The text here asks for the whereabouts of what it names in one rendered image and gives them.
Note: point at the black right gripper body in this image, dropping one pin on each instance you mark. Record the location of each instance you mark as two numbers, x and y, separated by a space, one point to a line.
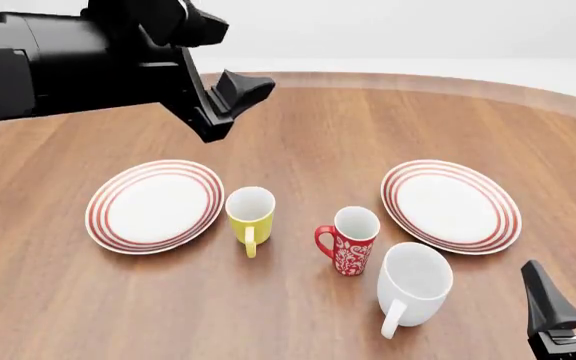
573 347

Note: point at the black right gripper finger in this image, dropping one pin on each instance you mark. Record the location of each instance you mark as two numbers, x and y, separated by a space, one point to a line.
548 303

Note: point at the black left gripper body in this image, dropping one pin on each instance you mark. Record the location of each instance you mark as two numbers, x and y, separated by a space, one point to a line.
207 120

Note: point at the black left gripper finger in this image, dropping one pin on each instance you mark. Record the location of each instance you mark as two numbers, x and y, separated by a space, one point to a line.
245 93
207 30

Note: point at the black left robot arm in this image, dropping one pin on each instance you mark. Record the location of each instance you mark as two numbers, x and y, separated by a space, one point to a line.
68 56

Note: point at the white plate with red rings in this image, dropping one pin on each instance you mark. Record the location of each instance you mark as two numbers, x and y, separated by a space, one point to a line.
450 208
155 208

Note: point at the yellow mug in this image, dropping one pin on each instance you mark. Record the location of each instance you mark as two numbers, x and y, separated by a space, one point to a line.
254 228

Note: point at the white mug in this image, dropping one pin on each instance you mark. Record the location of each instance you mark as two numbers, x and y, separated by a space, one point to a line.
413 300

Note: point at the red patterned mug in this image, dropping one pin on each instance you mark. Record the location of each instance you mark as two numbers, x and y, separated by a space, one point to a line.
353 255

